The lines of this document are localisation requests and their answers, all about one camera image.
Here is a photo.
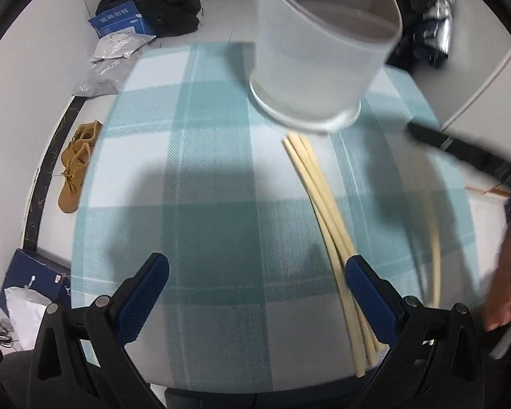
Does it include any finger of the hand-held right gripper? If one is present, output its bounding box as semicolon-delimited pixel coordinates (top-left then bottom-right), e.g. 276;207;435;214
406;121;511;186

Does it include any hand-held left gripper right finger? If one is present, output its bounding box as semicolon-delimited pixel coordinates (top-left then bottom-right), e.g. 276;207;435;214
345;255;488;409

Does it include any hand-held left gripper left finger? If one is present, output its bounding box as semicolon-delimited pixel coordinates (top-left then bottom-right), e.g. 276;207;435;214
28;252;171;409

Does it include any white oval utensil holder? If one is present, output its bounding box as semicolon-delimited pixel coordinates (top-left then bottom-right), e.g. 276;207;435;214
248;0;404;134

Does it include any teal checked tablecloth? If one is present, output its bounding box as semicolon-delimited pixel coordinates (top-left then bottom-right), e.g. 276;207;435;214
70;42;482;393

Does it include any dark blue box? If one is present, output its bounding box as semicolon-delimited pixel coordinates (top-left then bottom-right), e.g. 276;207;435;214
0;249;73;320

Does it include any silver folded umbrella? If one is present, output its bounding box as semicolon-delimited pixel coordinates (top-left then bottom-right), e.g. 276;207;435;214
421;0;454;67

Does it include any tan suede shoe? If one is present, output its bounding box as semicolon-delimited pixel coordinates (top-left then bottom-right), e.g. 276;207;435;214
70;120;105;167
58;142;93;213

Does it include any black hanging backpack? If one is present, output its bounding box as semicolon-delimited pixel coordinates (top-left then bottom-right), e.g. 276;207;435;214
387;0;436;73

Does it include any grey plastic parcel bag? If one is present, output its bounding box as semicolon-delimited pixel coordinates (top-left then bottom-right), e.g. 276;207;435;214
72;57;131;96

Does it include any white plastic parcel bag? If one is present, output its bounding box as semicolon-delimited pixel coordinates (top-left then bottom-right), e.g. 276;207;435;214
90;34;155;63

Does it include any blue cardboard carton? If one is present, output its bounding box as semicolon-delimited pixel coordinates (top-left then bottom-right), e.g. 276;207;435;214
89;0;157;39

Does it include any black cable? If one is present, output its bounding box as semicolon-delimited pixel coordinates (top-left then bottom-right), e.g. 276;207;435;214
0;321;16;348

